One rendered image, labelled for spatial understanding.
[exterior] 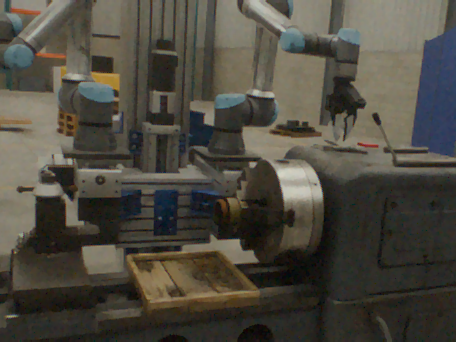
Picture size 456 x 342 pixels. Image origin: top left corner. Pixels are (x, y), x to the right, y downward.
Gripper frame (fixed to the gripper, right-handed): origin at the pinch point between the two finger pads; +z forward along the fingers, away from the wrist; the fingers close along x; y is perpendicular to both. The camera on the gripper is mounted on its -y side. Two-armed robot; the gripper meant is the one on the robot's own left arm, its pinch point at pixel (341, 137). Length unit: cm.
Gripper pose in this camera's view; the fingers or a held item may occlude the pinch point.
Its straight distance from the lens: 183.3
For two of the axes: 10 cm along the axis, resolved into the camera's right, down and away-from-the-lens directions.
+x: -9.0, 0.1, -4.4
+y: -4.3, -2.3, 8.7
